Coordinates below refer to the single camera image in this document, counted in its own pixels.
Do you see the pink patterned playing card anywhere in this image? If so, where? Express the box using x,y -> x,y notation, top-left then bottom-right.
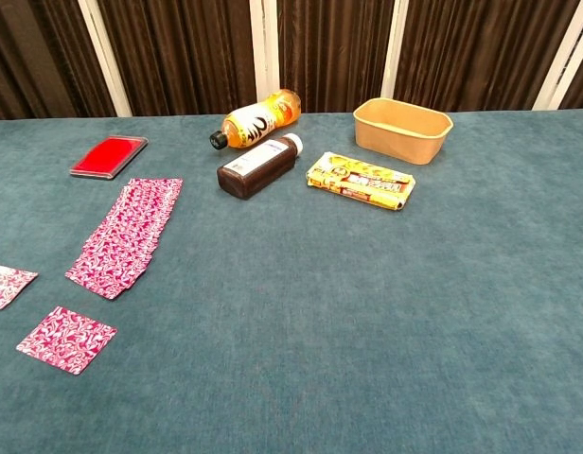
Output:
0,262 -> 40,311
15,306 -> 118,376

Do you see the orange tea bottle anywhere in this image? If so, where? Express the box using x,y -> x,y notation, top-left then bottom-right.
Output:
209,88 -> 302,151

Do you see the white frame post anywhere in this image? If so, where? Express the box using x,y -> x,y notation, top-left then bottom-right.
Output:
77,0 -> 133,118
531,0 -> 583,112
380,0 -> 410,101
249,0 -> 279,115

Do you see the pink speckled cloth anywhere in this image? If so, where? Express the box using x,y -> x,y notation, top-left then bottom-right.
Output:
64,177 -> 185,301

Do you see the red box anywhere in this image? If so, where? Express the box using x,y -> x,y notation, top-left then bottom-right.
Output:
69,135 -> 150,181

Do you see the brown bottle white cap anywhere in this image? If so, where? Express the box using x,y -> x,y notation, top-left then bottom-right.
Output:
216,132 -> 305,201

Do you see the yellow snack package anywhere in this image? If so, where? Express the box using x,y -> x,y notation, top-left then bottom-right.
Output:
305,151 -> 417,212

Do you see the teal felt table cover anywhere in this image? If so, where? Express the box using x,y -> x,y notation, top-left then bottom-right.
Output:
0,107 -> 583,454

